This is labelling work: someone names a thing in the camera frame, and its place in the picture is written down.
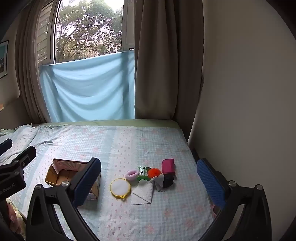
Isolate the black cloth bundle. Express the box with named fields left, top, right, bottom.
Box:
left=162, top=173, right=175, bottom=189

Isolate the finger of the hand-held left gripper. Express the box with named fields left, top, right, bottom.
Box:
left=0, top=138, right=13, bottom=156
left=0, top=146, right=37, bottom=172

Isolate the magenta zip pouch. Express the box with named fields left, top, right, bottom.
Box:
left=162, top=159, right=175, bottom=175

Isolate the person's left hand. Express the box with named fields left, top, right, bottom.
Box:
left=6, top=202, right=22, bottom=233

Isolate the green wet wipes packet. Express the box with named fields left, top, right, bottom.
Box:
left=136, top=166, right=152, bottom=181

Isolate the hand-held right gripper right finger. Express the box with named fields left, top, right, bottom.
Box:
left=196, top=158, right=272, bottom=241

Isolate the beige curtain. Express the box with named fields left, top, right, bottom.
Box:
left=134, top=0, right=205, bottom=144
left=15, top=0, right=62, bottom=124

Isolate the light blue hanging cloth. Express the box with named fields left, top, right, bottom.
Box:
left=40, top=50, right=137, bottom=123

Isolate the white paper napkin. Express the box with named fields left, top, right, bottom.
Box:
left=131, top=179, right=154, bottom=206

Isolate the checked floral bedsheet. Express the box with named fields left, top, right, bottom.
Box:
left=0, top=125, right=214, bottom=241

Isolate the window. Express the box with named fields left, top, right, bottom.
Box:
left=37, top=0, right=136, bottom=66

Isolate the cardboard box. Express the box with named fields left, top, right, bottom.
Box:
left=44, top=158, right=102, bottom=200

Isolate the grey white cloth piece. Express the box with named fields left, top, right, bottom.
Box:
left=149, top=175, right=165, bottom=193

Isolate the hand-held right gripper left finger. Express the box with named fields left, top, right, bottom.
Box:
left=25, top=158, right=102, bottom=241

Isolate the framed wall picture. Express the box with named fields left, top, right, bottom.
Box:
left=0, top=40, right=10, bottom=79

